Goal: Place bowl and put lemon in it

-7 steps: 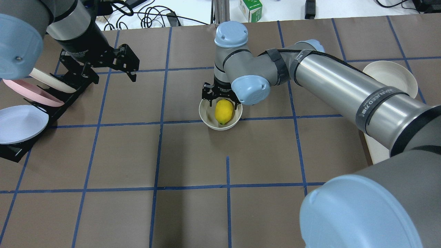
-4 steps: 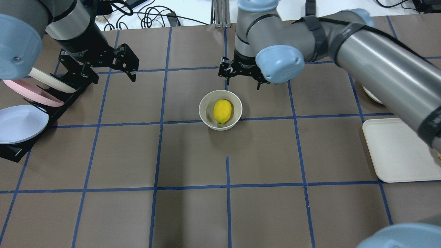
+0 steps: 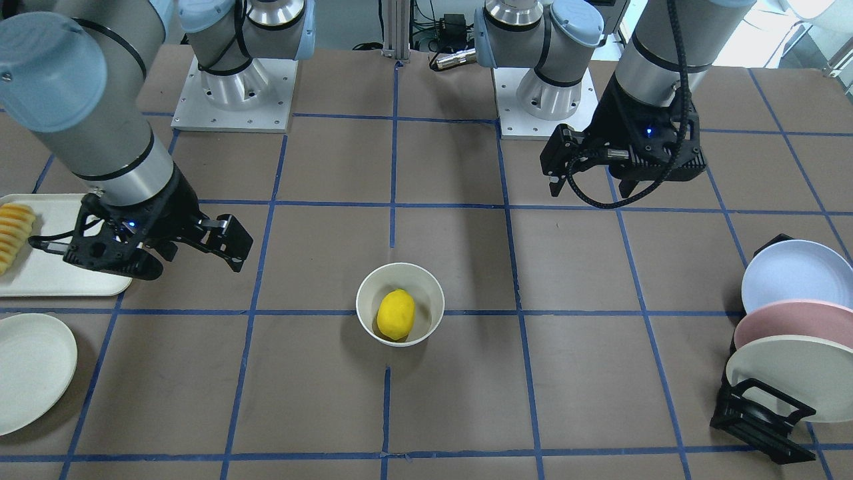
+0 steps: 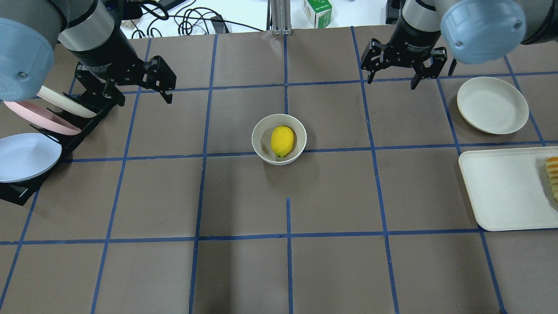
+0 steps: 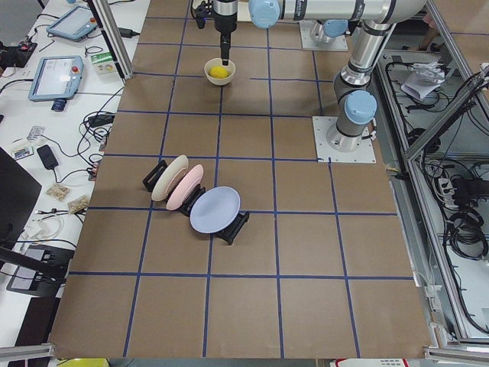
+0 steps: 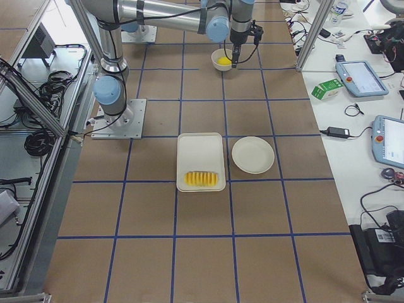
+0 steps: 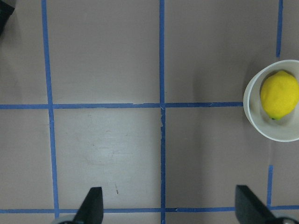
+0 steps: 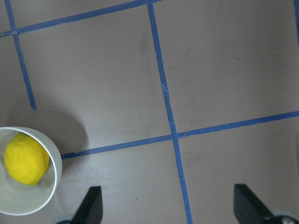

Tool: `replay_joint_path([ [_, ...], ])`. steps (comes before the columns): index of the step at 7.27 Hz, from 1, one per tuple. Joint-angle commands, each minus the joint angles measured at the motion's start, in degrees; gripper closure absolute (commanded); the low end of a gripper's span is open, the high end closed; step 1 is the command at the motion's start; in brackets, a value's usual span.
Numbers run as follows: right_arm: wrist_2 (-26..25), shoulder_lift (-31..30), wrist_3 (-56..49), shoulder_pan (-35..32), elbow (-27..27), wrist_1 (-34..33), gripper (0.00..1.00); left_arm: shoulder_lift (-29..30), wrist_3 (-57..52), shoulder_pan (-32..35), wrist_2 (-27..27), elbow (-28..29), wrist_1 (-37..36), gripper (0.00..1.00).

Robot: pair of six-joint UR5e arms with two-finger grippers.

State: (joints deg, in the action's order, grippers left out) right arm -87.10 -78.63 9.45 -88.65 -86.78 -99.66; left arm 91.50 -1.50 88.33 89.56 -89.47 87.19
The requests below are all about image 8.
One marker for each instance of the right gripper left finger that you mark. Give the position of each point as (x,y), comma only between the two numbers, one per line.
(90,210)

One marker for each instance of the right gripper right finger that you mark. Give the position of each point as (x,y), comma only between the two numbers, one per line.
(249,209)

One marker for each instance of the yellow lemon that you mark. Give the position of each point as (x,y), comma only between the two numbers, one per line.
(26,160)

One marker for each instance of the white deep bowl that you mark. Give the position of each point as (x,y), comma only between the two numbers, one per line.
(18,199)

